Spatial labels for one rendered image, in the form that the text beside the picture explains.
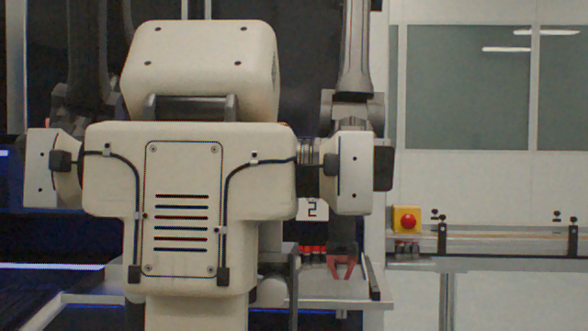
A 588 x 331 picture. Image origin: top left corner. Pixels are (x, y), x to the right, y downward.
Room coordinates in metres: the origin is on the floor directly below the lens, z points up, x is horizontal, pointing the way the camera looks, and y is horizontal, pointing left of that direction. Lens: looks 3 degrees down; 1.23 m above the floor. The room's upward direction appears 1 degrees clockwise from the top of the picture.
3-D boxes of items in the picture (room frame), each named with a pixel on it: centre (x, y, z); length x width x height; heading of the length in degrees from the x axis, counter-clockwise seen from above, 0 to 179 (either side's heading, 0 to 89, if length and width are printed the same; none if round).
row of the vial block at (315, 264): (1.68, -0.05, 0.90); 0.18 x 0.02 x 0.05; 86
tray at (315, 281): (1.57, -0.04, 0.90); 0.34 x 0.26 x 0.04; 176
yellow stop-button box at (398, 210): (1.79, -0.30, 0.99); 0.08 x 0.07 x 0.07; 177
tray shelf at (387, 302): (1.62, 0.13, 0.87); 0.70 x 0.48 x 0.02; 87
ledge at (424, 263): (1.83, -0.32, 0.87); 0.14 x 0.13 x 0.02; 177
